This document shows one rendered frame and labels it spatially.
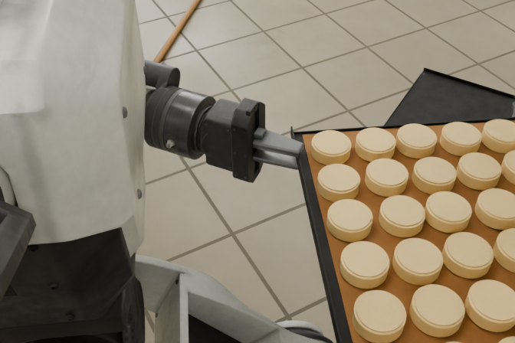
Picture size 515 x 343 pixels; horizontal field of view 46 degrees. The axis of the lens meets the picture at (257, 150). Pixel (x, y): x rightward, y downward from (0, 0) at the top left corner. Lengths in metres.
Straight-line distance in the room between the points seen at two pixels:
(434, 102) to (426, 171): 1.44
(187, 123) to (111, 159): 0.37
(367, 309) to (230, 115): 0.30
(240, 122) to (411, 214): 0.23
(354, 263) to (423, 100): 1.58
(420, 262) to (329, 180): 0.15
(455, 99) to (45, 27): 1.92
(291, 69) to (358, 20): 0.47
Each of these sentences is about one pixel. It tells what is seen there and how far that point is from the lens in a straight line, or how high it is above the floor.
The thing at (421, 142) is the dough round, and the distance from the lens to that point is 0.79.
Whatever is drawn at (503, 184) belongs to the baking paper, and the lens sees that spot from 0.79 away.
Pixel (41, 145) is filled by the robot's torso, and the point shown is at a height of 1.06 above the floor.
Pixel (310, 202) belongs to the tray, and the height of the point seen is 0.77.
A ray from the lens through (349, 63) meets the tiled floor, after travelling 2.35.
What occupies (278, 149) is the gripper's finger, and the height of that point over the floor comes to 0.79.
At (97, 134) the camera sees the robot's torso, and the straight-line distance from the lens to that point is 0.39.
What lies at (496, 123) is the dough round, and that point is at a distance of 0.85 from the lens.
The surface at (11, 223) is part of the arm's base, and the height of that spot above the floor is 1.06.
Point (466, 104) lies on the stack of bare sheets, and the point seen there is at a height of 0.02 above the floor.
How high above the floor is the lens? 1.29
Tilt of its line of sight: 42 degrees down
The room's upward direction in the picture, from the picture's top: straight up
